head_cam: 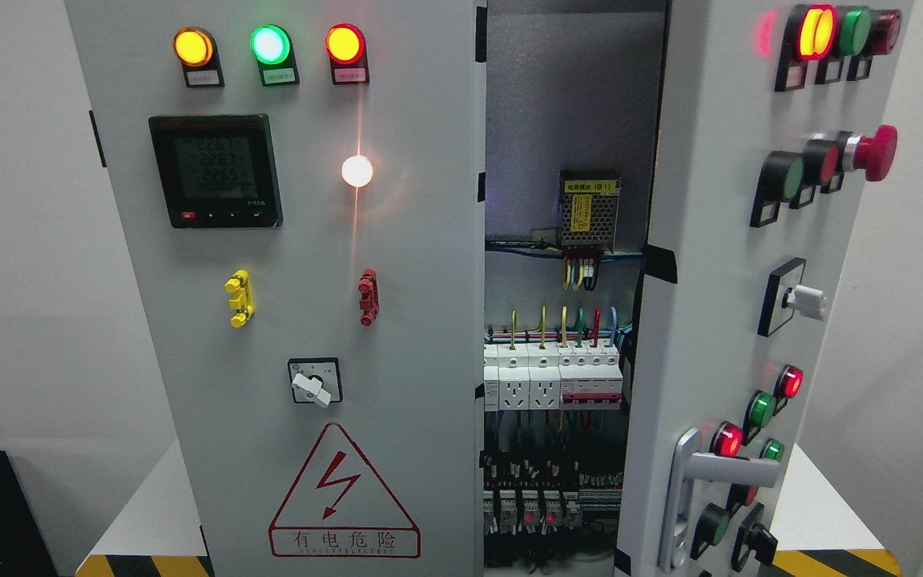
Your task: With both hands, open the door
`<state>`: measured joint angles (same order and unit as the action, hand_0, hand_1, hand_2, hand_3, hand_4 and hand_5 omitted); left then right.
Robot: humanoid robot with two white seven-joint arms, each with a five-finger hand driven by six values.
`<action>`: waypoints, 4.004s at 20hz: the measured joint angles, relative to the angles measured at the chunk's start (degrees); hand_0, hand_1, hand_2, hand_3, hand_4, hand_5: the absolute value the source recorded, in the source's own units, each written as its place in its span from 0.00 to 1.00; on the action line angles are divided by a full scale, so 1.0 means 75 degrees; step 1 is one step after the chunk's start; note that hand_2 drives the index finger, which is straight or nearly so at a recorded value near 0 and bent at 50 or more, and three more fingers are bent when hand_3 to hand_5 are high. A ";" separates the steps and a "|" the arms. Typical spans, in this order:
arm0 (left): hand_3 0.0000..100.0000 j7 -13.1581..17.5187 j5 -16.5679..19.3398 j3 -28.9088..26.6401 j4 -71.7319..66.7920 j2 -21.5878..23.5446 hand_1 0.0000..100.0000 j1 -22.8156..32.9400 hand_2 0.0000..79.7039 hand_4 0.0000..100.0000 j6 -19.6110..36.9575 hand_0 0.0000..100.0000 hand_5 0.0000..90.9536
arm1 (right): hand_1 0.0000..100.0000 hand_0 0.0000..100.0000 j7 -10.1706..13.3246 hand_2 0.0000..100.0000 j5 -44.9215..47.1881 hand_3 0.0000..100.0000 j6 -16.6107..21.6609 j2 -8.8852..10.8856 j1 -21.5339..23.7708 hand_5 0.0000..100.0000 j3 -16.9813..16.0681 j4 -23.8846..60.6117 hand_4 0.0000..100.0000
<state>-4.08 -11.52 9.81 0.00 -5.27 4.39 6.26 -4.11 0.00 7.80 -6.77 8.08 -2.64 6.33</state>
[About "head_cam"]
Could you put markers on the red electric hazard warning sticker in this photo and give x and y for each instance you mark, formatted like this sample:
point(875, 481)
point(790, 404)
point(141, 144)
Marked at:
point(340, 506)

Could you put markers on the yellow indicator light left door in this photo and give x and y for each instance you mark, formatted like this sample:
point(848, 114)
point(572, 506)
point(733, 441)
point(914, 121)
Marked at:
point(194, 47)

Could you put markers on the grey cabinet door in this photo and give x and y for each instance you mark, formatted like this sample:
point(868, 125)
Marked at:
point(758, 100)
point(413, 105)

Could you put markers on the lower relay terminal row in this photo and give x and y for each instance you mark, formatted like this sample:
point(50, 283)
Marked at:
point(545, 495)

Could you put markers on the silver door handle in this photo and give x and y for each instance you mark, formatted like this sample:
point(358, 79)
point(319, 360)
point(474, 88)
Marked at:
point(688, 466)

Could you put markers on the black digital power meter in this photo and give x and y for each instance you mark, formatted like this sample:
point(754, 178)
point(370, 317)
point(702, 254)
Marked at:
point(217, 171)

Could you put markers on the red emergency stop button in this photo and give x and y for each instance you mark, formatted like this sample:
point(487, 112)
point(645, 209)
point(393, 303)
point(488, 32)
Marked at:
point(873, 154)

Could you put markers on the white knob switch right door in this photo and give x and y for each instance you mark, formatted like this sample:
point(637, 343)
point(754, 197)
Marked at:
point(785, 295)

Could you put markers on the red indicator light left door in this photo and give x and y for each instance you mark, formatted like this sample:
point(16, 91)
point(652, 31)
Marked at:
point(345, 44)

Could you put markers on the white glowing indicator light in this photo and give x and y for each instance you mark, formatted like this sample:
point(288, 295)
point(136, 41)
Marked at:
point(357, 171)

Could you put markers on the red terminal post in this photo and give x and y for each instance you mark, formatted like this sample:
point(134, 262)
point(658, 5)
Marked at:
point(369, 301)

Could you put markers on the white socket breaker row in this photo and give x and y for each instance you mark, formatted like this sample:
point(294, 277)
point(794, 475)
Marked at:
point(552, 376)

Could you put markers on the yellow terminal post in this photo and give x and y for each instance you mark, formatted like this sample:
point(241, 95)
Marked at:
point(240, 298)

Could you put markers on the grey electrical cabinet body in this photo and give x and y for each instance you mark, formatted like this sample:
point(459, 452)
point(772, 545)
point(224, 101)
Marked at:
point(570, 85)

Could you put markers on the white rotary selector switch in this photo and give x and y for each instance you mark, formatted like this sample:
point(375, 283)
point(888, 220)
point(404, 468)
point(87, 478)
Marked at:
point(315, 380)

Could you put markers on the perforated metal power supply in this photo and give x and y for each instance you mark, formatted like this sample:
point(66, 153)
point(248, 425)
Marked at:
point(588, 206)

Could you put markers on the green indicator light left door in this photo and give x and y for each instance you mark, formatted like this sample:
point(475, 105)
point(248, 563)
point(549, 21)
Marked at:
point(270, 44)

